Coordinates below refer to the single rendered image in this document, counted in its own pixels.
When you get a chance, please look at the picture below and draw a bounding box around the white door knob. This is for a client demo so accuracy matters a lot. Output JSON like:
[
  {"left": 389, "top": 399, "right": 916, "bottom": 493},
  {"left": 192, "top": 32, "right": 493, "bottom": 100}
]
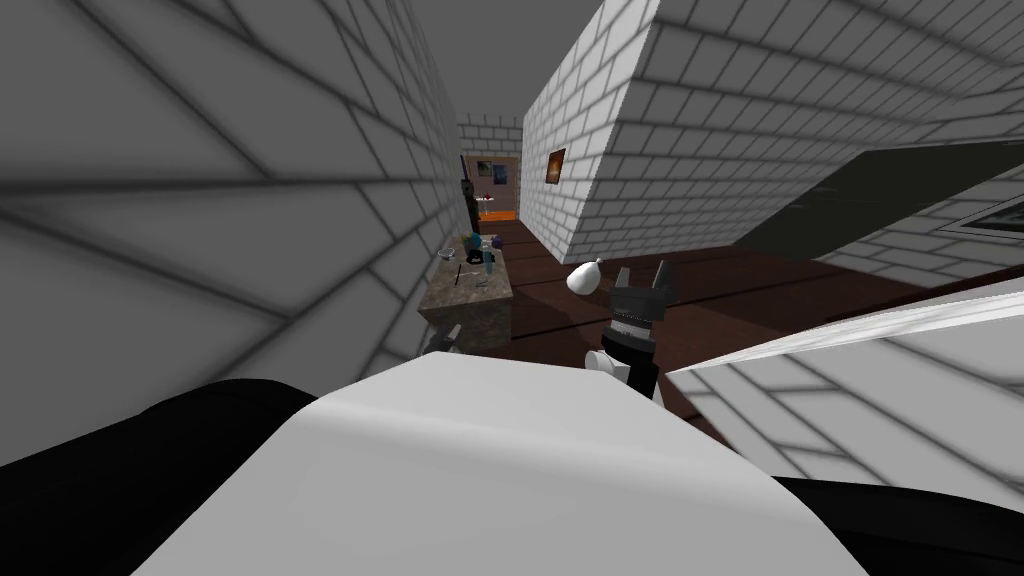
[{"left": 565, "top": 257, "right": 604, "bottom": 298}]

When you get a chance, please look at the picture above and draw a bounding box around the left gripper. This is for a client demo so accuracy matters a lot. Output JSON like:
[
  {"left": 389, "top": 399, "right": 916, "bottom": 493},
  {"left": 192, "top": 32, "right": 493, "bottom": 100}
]
[{"left": 421, "top": 323, "right": 466, "bottom": 358}]

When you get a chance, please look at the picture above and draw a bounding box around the dark framed window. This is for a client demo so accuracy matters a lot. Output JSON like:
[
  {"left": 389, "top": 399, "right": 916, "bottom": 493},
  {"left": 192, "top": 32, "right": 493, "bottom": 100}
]
[{"left": 937, "top": 193, "right": 1024, "bottom": 242}]

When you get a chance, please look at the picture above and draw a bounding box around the stone table with small items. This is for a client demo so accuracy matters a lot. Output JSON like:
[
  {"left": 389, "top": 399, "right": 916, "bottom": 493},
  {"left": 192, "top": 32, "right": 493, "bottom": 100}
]
[{"left": 416, "top": 230, "right": 516, "bottom": 354}]

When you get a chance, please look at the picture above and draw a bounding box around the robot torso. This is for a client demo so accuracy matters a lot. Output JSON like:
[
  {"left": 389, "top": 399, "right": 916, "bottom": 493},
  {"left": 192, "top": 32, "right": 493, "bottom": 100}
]
[{"left": 131, "top": 350, "right": 871, "bottom": 576}]

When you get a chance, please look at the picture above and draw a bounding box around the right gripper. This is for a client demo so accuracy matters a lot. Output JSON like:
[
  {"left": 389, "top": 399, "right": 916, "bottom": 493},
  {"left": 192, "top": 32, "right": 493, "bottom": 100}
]
[{"left": 606, "top": 259, "right": 681, "bottom": 325}]

